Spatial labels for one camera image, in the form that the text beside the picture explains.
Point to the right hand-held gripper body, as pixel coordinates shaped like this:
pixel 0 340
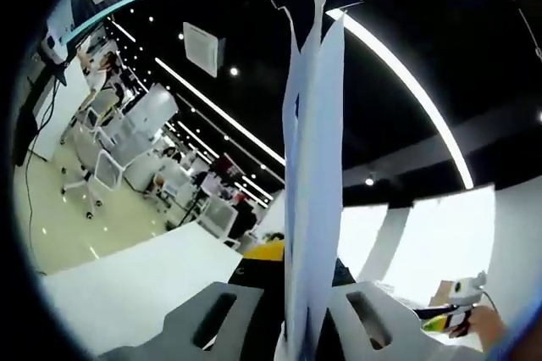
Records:
pixel 466 289

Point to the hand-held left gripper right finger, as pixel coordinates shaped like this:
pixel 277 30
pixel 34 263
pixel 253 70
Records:
pixel 381 323

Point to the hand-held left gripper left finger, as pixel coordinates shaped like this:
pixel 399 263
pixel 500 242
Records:
pixel 199 323

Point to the brown cardboard boxes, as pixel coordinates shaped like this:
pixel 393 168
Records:
pixel 440 293

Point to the white table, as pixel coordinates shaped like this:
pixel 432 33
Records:
pixel 127 293

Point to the white office chair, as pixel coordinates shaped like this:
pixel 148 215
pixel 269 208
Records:
pixel 220 221
pixel 106 174
pixel 99 123

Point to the long ceiling light strip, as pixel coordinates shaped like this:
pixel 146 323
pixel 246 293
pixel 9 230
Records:
pixel 423 92
pixel 220 113

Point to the black monitor stand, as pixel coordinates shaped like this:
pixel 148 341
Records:
pixel 25 132

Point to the ceiling air conditioner vent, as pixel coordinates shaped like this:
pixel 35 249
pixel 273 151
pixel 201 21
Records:
pixel 203 49

